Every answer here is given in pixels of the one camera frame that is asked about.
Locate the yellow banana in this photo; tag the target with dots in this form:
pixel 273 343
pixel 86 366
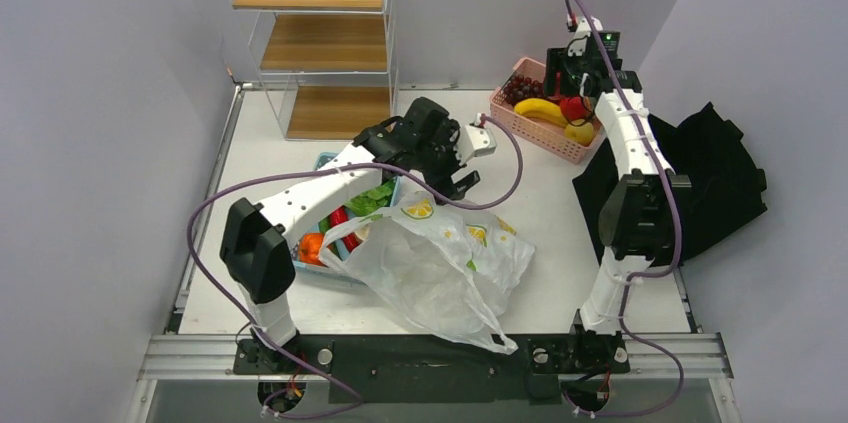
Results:
pixel 541 109

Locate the blue perforated plastic basket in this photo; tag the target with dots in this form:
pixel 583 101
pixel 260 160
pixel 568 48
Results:
pixel 338 247

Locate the yellow pear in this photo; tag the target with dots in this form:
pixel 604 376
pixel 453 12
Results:
pixel 583 134

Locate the red apple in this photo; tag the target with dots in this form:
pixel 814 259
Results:
pixel 575 109

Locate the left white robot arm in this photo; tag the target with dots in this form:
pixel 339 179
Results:
pixel 258 237

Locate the pink perforated plastic basket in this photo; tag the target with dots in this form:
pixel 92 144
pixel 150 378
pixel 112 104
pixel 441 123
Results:
pixel 543 134

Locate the small orange pumpkin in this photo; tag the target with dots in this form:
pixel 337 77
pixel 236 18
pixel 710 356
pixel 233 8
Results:
pixel 309 249

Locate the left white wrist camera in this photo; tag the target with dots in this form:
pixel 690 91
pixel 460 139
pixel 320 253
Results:
pixel 474 140

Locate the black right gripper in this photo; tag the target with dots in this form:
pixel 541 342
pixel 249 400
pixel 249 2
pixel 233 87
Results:
pixel 558 62

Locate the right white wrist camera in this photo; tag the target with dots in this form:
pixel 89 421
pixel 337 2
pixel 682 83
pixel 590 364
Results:
pixel 583 39

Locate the wooden wire shelf rack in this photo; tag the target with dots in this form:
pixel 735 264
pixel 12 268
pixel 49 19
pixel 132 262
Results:
pixel 328 67

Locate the green napa cabbage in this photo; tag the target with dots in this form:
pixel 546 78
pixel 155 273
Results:
pixel 372 200

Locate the black cloth bag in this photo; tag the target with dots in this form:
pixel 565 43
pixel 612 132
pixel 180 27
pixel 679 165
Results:
pixel 727 185

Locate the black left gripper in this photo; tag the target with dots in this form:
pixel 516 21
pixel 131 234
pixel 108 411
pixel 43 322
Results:
pixel 441 183

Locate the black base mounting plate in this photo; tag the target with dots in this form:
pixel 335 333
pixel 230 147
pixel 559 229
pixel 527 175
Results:
pixel 426 369

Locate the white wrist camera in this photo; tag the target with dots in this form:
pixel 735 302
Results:
pixel 474 140
pixel 583 39

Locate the white plastic grocery bag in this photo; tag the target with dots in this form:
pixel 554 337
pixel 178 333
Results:
pixel 448 271

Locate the dark red grapes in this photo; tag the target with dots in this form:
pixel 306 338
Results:
pixel 519 88

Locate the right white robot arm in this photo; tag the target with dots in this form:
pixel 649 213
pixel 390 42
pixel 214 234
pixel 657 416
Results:
pixel 639 224

